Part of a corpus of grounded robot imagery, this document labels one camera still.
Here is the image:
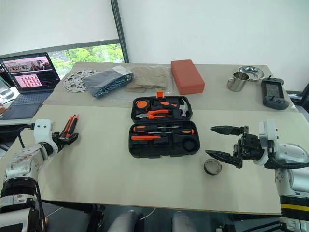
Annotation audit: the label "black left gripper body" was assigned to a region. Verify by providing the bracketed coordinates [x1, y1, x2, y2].
[50, 131, 65, 152]

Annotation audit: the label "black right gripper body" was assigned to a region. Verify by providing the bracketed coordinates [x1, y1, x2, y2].
[233, 132, 265, 161]

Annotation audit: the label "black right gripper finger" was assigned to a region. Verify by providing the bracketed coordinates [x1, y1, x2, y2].
[210, 125, 250, 136]
[205, 149, 243, 169]

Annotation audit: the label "black orange utility knife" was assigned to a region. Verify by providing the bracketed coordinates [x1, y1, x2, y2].
[59, 115, 81, 145]

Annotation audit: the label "black orange handled screwdriver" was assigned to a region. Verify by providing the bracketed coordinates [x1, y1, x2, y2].
[147, 129, 195, 136]
[131, 125, 180, 133]

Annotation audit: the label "orange tester pen screwdriver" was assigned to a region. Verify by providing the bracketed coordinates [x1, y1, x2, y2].
[131, 135, 162, 141]

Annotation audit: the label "black plastic tool case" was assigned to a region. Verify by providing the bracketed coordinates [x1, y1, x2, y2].
[128, 89, 201, 159]

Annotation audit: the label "open laptop computer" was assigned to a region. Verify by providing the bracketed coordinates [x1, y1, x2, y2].
[0, 52, 61, 120]

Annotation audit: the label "stainless steel mug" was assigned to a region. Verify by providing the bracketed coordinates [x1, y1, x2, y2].
[226, 71, 250, 92]

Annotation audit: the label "perforated round metal plate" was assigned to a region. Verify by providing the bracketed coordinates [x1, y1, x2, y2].
[63, 68, 100, 93]

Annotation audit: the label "black handheld controller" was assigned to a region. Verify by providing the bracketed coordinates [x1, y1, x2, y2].
[260, 76, 290, 111]

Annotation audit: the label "stainless steel bowl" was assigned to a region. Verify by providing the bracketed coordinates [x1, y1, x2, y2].
[237, 65, 265, 82]

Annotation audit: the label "folded dark blue cloth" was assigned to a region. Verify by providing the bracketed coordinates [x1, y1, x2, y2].
[83, 65, 135, 100]

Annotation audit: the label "red orange rectangular block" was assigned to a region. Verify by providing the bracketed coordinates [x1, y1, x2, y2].
[170, 59, 205, 96]

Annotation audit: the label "clear plastic bag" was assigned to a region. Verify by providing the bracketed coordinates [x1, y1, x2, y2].
[93, 66, 179, 102]

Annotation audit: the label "black office chair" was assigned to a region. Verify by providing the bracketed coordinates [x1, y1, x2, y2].
[287, 83, 309, 112]

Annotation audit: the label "grey rounded shape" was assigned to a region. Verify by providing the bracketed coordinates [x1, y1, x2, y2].
[108, 210, 145, 232]
[171, 211, 197, 232]

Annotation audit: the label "orange black tape measure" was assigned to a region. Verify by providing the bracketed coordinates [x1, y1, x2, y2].
[135, 99, 150, 110]

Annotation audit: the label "folded beige cloth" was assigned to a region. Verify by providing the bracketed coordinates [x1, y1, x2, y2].
[126, 66, 171, 93]

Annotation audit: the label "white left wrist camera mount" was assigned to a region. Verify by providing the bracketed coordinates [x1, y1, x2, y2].
[33, 119, 58, 154]

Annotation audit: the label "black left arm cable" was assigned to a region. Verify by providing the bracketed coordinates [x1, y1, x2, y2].
[18, 123, 35, 149]

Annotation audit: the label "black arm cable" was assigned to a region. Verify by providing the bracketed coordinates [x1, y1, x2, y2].
[18, 123, 35, 149]
[270, 154, 309, 170]

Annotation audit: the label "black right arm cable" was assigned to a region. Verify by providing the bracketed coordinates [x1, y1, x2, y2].
[270, 154, 309, 170]

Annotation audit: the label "claw hammer black handle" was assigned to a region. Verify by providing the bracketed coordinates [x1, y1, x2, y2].
[151, 98, 191, 118]

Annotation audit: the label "orange handled pliers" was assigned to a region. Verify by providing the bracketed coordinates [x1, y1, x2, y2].
[135, 109, 169, 120]

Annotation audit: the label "thin white cable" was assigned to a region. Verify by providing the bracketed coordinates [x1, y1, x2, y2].
[141, 208, 155, 220]

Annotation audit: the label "dark window frame post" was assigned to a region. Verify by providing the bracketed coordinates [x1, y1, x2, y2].
[110, 0, 130, 63]

